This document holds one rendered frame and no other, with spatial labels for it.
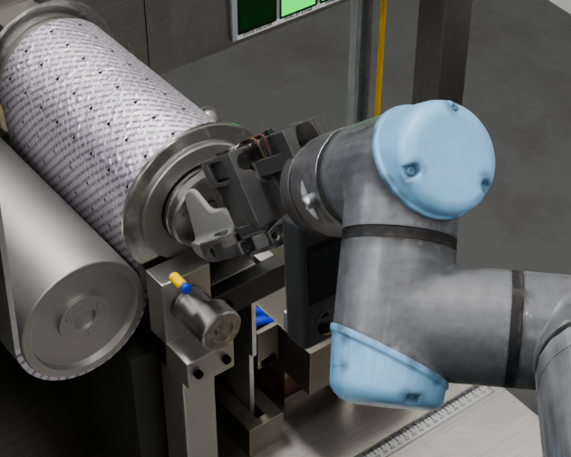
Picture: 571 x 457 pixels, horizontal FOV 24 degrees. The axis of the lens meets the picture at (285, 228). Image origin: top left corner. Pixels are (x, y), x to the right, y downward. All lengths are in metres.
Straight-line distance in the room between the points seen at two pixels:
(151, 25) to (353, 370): 0.73
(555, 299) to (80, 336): 0.48
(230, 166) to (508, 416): 0.57
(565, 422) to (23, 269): 0.56
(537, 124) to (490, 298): 2.65
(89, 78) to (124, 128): 0.08
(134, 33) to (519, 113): 2.14
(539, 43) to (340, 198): 2.94
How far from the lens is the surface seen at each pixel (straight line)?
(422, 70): 2.13
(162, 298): 1.14
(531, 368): 0.83
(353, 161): 0.85
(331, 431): 1.41
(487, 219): 3.13
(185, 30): 1.50
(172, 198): 1.11
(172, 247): 1.15
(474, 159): 0.83
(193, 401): 1.23
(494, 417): 1.44
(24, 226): 1.16
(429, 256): 0.83
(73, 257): 1.12
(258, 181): 0.99
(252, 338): 1.30
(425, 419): 1.43
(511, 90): 3.58
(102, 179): 1.14
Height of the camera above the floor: 1.96
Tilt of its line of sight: 40 degrees down
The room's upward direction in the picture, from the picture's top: straight up
